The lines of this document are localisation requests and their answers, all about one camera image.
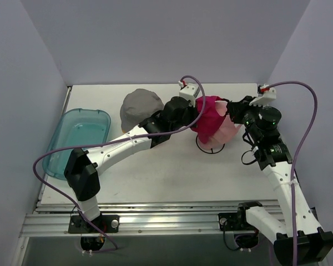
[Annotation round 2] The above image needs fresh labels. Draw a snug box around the light pink baseball cap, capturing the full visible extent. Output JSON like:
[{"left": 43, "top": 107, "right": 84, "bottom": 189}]
[{"left": 206, "top": 104, "right": 241, "bottom": 147}]

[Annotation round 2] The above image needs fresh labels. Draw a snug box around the magenta baseball cap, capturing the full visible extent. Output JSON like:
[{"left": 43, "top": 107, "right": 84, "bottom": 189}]
[{"left": 191, "top": 96, "right": 228, "bottom": 144}]

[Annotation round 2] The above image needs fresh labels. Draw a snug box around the grey bucket hat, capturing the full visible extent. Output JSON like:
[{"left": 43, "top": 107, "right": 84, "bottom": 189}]
[{"left": 120, "top": 88, "right": 164, "bottom": 132}]

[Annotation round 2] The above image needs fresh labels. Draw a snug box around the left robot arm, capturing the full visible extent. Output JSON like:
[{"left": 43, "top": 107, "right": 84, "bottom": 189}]
[{"left": 64, "top": 96, "right": 204, "bottom": 232}]

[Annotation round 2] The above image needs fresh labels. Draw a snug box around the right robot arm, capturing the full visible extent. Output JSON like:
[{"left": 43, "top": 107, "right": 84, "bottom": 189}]
[{"left": 226, "top": 96, "right": 333, "bottom": 265}]

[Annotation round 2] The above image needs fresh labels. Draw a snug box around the teal plastic tray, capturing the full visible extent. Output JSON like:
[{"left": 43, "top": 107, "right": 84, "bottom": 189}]
[{"left": 42, "top": 108, "right": 111, "bottom": 180}]

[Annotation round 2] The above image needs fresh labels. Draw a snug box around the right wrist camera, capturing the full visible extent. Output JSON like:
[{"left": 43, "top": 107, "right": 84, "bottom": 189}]
[{"left": 249, "top": 84, "right": 277, "bottom": 107}]

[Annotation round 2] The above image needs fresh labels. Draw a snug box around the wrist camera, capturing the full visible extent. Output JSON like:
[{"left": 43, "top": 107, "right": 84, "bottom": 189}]
[
  {"left": 249, "top": 84, "right": 277, "bottom": 107},
  {"left": 178, "top": 80, "right": 200, "bottom": 107}
]

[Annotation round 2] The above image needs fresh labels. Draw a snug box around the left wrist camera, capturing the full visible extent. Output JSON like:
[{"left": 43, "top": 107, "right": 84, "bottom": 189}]
[{"left": 178, "top": 80, "right": 200, "bottom": 107}]

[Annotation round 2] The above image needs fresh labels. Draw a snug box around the black wire hat stand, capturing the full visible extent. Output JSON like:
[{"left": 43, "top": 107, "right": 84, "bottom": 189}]
[{"left": 195, "top": 137, "right": 225, "bottom": 155}]

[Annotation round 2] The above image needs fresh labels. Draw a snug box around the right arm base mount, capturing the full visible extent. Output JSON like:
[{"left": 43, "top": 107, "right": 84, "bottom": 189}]
[{"left": 218, "top": 201, "right": 263, "bottom": 252}]

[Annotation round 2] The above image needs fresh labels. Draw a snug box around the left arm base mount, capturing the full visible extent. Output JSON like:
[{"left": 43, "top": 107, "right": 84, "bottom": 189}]
[{"left": 67, "top": 214, "right": 120, "bottom": 253}]

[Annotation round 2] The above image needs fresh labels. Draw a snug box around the aluminium front rail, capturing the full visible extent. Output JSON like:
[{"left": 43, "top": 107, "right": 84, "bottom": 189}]
[{"left": 20, "top": 201, "right": 239, "bottom": 237}]

